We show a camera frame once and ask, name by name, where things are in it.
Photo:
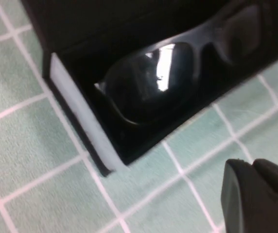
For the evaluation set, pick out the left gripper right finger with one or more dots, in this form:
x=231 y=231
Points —
x=277 y=179

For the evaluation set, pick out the black printed glasses case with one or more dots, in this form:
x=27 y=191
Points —
x=80 y=29

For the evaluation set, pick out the black framed glasses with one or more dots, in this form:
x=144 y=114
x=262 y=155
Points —
x=141 y=97

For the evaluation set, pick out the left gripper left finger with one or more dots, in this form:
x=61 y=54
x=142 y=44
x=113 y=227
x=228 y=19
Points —
x=246 y=199

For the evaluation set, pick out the green white checked tablecloth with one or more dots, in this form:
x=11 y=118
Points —
x=32 y=145

